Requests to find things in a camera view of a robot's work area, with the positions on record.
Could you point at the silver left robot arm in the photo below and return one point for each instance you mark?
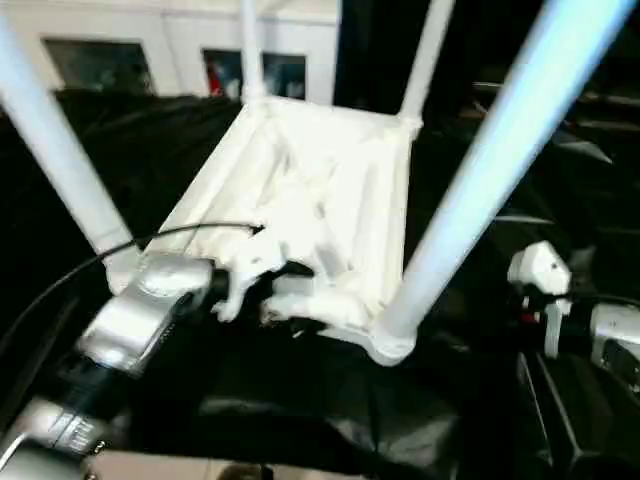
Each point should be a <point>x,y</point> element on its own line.
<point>140,310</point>

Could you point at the black work mat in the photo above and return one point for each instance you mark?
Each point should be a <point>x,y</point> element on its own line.
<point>300,410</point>

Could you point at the dark robot left foot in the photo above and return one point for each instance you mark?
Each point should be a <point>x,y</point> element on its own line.
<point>245,473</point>

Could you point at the white glass-door cabinet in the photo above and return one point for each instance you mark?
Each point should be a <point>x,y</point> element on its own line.
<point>180,30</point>

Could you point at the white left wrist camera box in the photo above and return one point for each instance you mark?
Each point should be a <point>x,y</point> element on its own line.
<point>240,262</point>

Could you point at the silver metal rail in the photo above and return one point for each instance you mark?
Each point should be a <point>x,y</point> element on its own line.
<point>600,100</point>

